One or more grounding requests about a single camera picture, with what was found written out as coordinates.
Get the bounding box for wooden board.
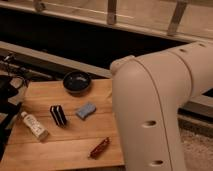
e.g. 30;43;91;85
0;79;124;171

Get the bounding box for white tube bottle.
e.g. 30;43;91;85
21;111;49;141

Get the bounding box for black cables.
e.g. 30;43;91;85
0;53;54;89

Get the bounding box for black and white striped box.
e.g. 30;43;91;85
50;105;67;126

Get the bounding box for dark ceramic bowl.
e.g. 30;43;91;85
63;71;91;93

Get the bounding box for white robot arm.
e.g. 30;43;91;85
110;42;213;171

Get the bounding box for red brown pocket knife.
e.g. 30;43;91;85
89;137;110;159

